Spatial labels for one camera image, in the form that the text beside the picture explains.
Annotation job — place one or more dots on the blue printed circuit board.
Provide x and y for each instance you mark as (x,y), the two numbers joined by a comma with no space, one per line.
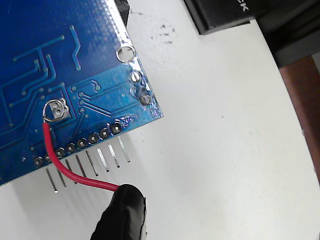
(62,75)

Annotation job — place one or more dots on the black box with white lettering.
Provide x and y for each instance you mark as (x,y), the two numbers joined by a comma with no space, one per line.
(220,15)

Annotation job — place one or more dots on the black plastic mount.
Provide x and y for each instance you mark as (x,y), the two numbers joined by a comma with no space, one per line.
(124,10)

